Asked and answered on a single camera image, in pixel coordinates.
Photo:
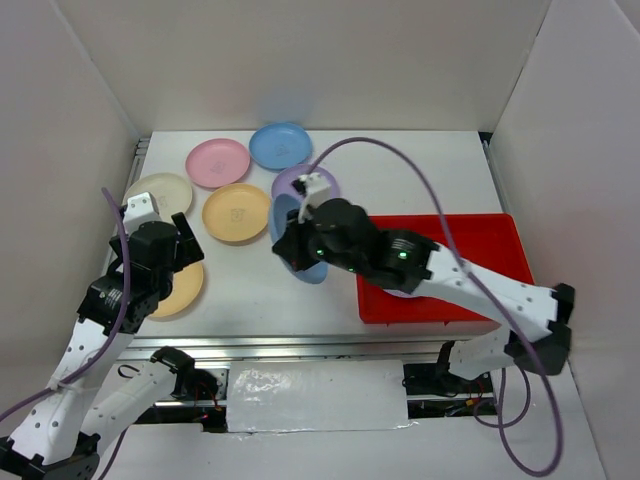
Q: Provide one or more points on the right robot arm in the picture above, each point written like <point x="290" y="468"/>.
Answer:
<point x="533" y="332"/>

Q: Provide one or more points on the red plastic bin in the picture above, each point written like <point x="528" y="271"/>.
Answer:
<point x="490" y="240"/>

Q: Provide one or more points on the yellow plate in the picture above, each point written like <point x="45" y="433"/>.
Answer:
<point x="236" y="213"/>
<point x="187" y="285"/>

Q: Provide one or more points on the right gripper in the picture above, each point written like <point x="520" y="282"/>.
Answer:
<point x="290" y="244"/>

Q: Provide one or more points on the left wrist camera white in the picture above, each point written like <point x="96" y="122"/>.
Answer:
<point x="140" y="209"/>

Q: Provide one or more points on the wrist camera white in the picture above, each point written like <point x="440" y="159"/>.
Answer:
<point x="314" y="189"/>
<point x="140" y="209"/>

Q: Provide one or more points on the cream white plate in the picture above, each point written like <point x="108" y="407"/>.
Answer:
<point x="172" y="193"/>

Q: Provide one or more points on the purple plate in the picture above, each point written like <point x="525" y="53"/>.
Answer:
<point x="400" y="294"/>
<point x="283" y="181"/>

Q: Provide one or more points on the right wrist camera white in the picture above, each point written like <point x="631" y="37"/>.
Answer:
<point x="314" y="189"/>

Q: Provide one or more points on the pink plate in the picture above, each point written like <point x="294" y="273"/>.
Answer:
<point x="217" y="162"/>

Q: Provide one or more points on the white foam block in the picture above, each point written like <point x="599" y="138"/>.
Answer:
<point x="324" y="396"/>

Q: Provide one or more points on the blue plate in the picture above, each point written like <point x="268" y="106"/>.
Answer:
<point x="279" y="146"/>
<point x="277" y="221"/>

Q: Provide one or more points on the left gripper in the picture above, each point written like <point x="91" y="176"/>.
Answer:
<point x="189" y="250"/>

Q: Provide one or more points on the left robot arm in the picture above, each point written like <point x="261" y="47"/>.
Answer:
<point x="66" y="431"/>

